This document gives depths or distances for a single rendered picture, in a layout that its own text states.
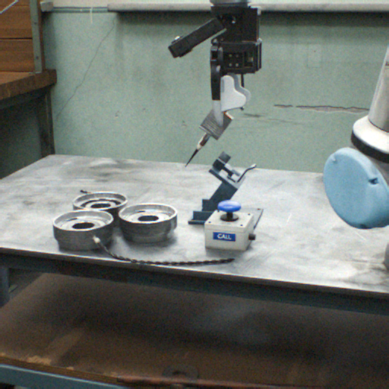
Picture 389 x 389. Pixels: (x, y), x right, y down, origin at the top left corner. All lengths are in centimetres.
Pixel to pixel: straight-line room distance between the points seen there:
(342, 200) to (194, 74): 193
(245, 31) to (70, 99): 194
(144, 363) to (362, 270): 46
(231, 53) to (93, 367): 63
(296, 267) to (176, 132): 187
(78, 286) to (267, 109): 140
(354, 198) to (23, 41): 226
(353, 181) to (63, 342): 72
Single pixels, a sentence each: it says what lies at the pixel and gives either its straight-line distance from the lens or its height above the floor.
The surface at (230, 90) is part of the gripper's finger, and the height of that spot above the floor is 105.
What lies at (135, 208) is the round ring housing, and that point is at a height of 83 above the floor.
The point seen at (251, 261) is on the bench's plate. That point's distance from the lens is 110.
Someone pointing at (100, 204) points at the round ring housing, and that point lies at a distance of 131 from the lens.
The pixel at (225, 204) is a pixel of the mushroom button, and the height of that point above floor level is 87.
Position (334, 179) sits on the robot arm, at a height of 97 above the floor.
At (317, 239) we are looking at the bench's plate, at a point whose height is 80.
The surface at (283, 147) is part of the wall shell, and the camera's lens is 279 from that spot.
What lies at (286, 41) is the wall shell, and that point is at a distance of 272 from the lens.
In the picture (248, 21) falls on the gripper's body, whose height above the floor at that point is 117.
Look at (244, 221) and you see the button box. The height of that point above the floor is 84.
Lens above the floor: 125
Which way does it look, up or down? 18 degrees down
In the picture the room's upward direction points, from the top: 1 degrees counter-clockwise
